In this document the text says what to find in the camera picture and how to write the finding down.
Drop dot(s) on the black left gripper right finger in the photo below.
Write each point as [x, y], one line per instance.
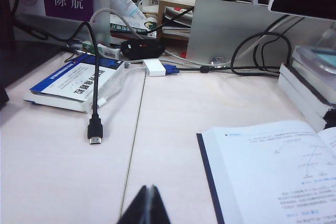
[157, 208]

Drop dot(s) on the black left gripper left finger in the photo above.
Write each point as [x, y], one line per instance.
[139, 208]

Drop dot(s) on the dark blue cover book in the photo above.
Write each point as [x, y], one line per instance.
[262, 171]

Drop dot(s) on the blue and white book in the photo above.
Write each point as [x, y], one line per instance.
[65, 82]

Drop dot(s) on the navy cover thick book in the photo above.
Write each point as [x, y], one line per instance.
[296, 100]

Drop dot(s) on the green spine book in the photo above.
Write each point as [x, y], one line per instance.
[123, 27]

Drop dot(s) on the black cover thick book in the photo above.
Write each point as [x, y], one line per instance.
[304, 85]

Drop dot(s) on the white video adapter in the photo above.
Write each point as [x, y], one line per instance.
[155, 68]

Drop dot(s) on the white barcode box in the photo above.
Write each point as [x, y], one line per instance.
[111, 53]

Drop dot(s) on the green and white small box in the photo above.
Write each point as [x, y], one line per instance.
[89, 47]

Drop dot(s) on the stack of papers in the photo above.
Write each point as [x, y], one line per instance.
[176, 28]

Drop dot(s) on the small medicine bottle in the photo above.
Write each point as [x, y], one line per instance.
[150, 23]

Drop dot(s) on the silver monitor stand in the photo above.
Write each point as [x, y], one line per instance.
[223, 30]

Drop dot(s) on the brown cardboard box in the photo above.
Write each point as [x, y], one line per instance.
[161, 11]

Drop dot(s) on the white and blue tube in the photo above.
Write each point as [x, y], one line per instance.
[126, 2]

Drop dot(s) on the acrylic purple name plate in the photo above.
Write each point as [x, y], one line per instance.
[68, 1]

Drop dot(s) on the clear plastic box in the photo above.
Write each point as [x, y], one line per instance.
[309, 49]

